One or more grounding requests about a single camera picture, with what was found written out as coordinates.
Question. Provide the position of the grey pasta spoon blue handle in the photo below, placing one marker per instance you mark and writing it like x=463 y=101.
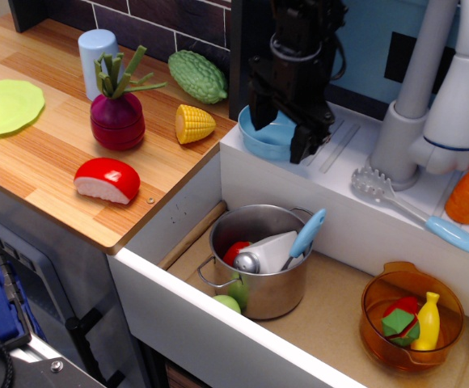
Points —
x=378 y=187

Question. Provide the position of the red green toy strawberry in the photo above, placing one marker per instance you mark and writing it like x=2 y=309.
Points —
x=400 y=324

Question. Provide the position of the light blue plastic bowl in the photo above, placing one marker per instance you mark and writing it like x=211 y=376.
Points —
x=273 y=141

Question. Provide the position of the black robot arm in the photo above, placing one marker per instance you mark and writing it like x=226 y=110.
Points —
x=304 y=47

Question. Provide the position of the white toy sink unit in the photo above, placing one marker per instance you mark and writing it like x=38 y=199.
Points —
x=317 y=344

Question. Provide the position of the green toy bitter melon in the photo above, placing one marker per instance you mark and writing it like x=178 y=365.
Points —
x=198 y=76

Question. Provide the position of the red toy tomato in pot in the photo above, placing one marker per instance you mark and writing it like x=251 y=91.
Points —
x=233 y=251

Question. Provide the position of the black oven door handle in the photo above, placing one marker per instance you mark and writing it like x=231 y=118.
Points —
x=78 y=329

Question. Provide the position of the grey toy faucet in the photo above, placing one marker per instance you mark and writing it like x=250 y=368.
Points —
x=406 y=116

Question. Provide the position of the orange transparent bowl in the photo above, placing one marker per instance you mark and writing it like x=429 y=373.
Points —
x=403 y=279

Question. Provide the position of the lime green plastic plate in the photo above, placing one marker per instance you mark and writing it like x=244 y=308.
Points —
x=21 y=103

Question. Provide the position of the green toy apple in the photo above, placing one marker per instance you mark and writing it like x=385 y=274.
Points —
x=229 y=302

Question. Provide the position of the yellow toy corn half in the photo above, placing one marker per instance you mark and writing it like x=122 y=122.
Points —
x=192 y=124

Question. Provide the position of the blue handled utensil in pot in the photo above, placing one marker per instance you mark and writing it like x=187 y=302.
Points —
x=305 y=237

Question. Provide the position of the white sprayer head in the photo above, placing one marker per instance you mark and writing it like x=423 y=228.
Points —
x=444 y=145

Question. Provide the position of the white salt shaker toy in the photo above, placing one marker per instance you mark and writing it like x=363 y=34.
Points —
x=268 y=255

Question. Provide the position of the purple toy beet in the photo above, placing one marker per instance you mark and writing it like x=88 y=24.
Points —
x=117 y=118

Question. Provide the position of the yellow toy bottle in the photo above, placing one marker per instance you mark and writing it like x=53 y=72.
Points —
x=429 y=320

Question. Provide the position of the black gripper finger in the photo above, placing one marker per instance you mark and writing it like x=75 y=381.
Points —
x=309 y=136
x=261 y=107

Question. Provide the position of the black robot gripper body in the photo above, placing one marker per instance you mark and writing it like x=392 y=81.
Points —
x=297 y=80

